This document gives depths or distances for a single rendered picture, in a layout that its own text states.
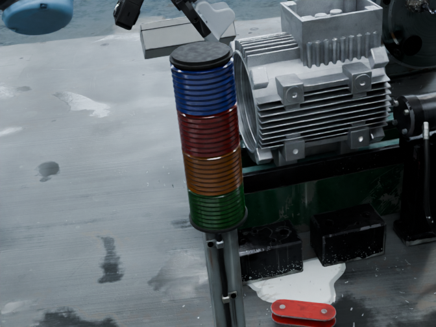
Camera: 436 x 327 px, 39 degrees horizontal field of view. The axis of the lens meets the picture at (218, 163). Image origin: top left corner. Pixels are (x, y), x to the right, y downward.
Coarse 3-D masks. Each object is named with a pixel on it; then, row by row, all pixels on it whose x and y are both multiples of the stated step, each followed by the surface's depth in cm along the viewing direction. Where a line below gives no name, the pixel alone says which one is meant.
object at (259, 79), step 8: (232, 48) 96; (376, 48) 88; (384, 48) 89; (368, 56) 90; (376, 56) 88; (384, 56) 88; (376, 64) 88; (384, 64) 89; (256, 72) 86; (264, 72) 86; (256, 80) 85; (264, 80) 85; (256, 88) 87; (376, 128) 94; (376, 136) 94; (384, 136) 94; (256, 152) 92; (264, 152) 92; (256, 160) 93; (264, 160) 92
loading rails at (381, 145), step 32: (384, 128) 107; (320, 160) 95; (352, 160) 96; (384, 160) 97; (256, 192) 95; (288, 192) 96; (320, 192) 97; (352, 192) 99; (384, 192) 100; (256, 224) 98
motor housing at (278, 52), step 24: (240, 48) 91; (264, 48) 89; (288, 48) 89; (240, 72) 100; (288, 72) 88; (312, 72) 88; (336, 72) 89; (384, 72) 90; (240, 96) 102; (264, 96) 87; (312, 96) 88; (336, 96) 87; (384, 96) 90; (240, 120) 102; (264, 120) 87; (288, 120) 88; (312, 120) 89; (336, 120) 89; (360, 120) 90; (384, 120) 91; (264, 144) 89; (312, 144) 91; (336, 144) 96
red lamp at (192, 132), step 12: (180, 120) 60; (192, 120) 58; (204, 120) 58; (216, 120) 58; (228, 120) 59; (180, 132) 61; (192, 132) 59; (204, 132) 59; (216, 132) 59; (228, 132) 59; (192, 144) 60; (204, 144) 59; (216, 144) 59; (228, 144) 60; (204, 156) 60
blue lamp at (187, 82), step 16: (224, 64) 56; (176, 80) 57; (192, 80) 56; (208, 80) 56; (224, 80) 57; (176, 96) 59; (192, 96) 57; (208, 96) 57; (224, 96) 58; (192, 112) 58; (208, 112) 58
